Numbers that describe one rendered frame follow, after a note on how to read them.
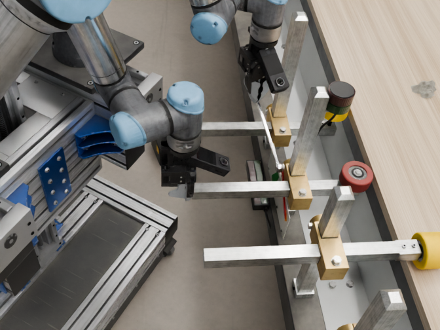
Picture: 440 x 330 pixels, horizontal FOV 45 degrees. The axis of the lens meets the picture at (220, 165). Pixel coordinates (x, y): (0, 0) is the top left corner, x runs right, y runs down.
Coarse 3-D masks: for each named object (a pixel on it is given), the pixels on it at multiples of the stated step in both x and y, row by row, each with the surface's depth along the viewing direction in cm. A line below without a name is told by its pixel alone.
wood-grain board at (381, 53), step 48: (336, 0) 184; (384, 0) 187; (432, 0) 190; (336, 48) 166; (384, 48) 168; (432, 48) 170; (384, 96) 153; (432, 96) 155; (384, 144) 140; (432, 144) 142; (384, 192) 129; (432, 192) 131; (432, 288) 113
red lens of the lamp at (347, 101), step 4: (328, 88) 115; (328, 92) 115; (332, 96) 114; (336, 96) 114; (352, 96) 114; (332, 100) 115; (336, 100) 114; (340, 100) 114; (344, 100) 114; (348, 100) 114; (352, 100) 115; (336, 104) 115; (340, 104) 115; (344, 104) 115; (348, 104) 115
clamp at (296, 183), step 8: (288, 160) 138; (288, 168) 136; (288, 176) 134; (296, 176) 134; (304, 176) 134; (296, 184) 133; (304, 184) 133; (296, 192) 131; (288, 200) 134; (296, 200) 130; (304, 200) 131; (296, 208) 133; (304, 208) 133
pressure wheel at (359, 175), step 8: (344, 168) 132; (352, 168) 133; (360, 168) 133; (368, 168) 133; (344, 176) 131; (352, 176) 131; (360, 176) 132; (368, 176) 131; (344, 184) 132; (352, 184) 130; (360, 184) 130; (368, 184) 130
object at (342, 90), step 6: (336, 84) 116; (342, 84) 116; (348, 84) 116; (330, 90) 115; (336, 90) 115; (342, 90) 115; (348, 90) 115; (342, 96) 114; (348, 96) 114; (324, 114) 118; (330, 120) 122; (318, 132) 125
